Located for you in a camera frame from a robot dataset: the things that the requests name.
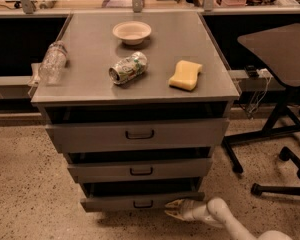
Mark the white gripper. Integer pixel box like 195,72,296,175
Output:
165,199,209,221

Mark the grey top drawer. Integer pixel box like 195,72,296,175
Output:
46,118,229,153

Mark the white bowl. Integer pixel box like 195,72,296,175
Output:
112,21,152,45

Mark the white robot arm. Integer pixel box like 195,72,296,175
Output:
165,197,293,240

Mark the grey bottom drawer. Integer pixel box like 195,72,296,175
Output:
80,178,204,212

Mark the black office chair base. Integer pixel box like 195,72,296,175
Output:
250,97,300,198

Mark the crushed soda can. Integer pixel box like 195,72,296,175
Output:
109,52,148,85

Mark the grey drawer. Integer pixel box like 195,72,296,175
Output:
80,178,204,212
46,118,229,153
68,158,212,183

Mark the clear plastic water bottle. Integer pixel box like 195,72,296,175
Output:
39,40,68,85

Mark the dark side table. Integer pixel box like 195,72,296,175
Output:
222,23,300,173

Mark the grey middle drawer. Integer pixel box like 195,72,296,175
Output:
68,158,212,183

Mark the grey drawer cabinet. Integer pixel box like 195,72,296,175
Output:
30,11,241,198

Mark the power strip with cables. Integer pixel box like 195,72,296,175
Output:
244,65,272,79

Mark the yellow sponge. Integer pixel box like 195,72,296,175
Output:
168,60,203,91

